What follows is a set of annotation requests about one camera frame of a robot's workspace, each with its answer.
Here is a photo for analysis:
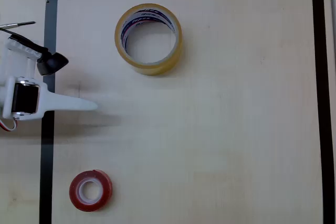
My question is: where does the small red tape roll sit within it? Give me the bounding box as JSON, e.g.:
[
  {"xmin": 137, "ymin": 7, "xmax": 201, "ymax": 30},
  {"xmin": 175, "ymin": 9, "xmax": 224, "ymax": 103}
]
[{"xmin": 69, "ymin": 168, "xmax": 114, "ymax": 212}]

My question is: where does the large clear yellowish tape roll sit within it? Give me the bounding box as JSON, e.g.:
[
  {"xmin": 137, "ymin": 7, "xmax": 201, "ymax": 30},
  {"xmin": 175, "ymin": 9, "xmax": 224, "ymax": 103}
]
[{"xmin": 114, "ymin": 3, "xmax": 183, "ymax": 76}]

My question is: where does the metal screwdriver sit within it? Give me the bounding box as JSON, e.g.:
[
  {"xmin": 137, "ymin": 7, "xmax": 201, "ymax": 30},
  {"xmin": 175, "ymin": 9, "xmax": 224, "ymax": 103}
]
[{"xmin": 0, "ymin": 20, "xmax": 36, "ymax": 28}]

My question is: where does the red white black servo wire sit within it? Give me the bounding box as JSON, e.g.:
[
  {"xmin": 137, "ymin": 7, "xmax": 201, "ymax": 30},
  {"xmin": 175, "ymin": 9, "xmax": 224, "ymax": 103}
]
[{"xmin": 0, "ymin": 118, "xmax": 19, "ymax": 132}]

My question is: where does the black gripper-mounted camera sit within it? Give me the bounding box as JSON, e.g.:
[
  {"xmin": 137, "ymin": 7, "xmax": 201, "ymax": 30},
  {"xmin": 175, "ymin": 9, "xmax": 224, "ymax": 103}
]
[{"xmin": 36, "ymin": 52, "xmax": 70, "ymax": 77}]

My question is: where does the black camera cable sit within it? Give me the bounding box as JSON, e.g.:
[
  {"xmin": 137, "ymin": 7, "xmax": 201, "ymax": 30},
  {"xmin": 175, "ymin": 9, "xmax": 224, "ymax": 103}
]
[{"xmin": 0, "ymin": 27, "xmax": 51, "ymax": 56}]

